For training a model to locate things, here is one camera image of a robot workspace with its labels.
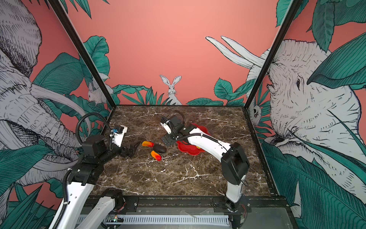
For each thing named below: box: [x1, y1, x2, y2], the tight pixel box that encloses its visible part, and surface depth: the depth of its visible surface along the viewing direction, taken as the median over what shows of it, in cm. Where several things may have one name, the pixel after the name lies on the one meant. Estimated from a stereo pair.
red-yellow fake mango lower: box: [150, 150, 162, 162], surface depth 92 cm
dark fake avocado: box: [153, 144, 167, 154], surface depth 94 cm
